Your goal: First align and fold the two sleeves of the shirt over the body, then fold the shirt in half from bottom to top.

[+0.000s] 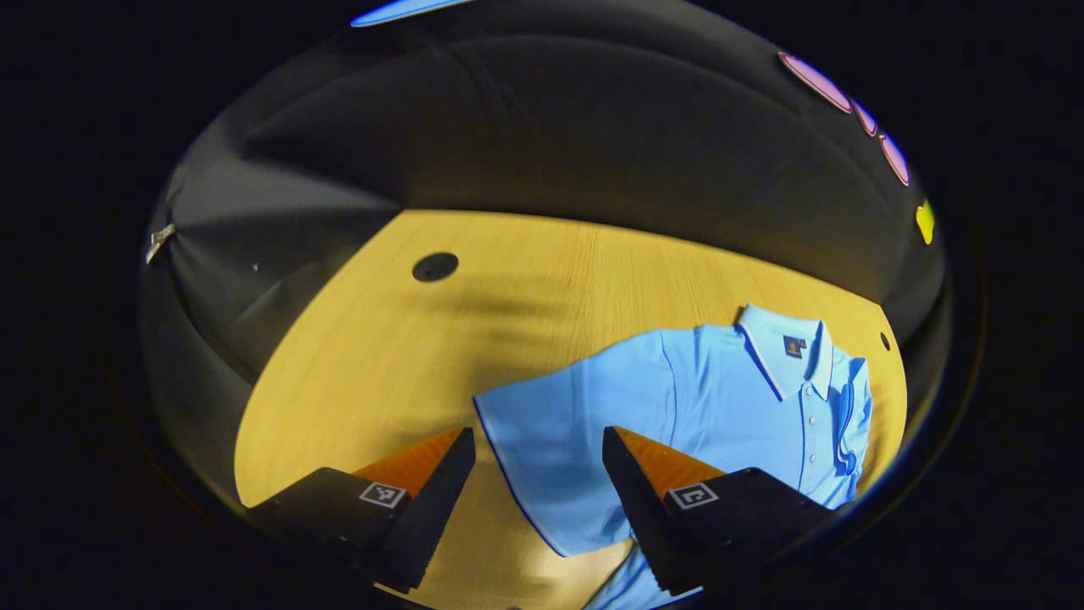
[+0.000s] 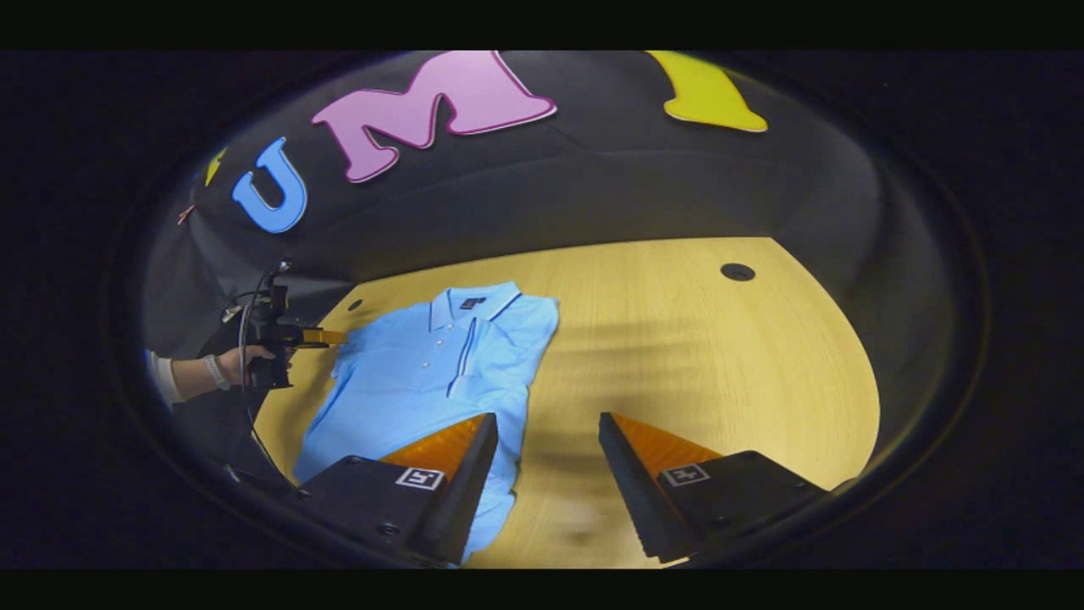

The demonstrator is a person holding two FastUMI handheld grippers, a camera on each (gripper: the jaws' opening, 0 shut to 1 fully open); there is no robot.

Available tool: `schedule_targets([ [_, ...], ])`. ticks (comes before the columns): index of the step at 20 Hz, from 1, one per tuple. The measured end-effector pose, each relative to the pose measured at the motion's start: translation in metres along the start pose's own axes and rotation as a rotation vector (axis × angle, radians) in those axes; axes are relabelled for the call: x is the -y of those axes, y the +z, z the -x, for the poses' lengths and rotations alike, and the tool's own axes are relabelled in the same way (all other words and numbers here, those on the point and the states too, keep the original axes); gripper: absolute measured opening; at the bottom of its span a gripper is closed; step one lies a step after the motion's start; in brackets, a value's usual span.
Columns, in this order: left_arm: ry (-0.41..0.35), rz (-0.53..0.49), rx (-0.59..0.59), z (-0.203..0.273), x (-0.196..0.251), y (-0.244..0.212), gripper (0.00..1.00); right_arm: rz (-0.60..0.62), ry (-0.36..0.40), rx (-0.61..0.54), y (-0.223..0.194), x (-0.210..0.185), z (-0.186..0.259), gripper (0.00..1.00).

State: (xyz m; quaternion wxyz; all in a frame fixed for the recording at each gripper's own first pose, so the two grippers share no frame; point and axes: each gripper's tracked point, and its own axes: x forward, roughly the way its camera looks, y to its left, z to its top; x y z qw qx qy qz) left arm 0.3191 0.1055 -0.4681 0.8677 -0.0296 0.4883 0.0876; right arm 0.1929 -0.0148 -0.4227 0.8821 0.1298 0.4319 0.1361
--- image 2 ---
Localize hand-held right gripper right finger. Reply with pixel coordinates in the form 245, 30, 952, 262
599, 413, 835, 564

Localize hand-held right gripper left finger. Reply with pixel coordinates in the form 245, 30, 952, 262
296, 413, 499, 567

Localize light blue T-shirt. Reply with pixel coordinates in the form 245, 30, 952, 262
292, 281, 560, 564

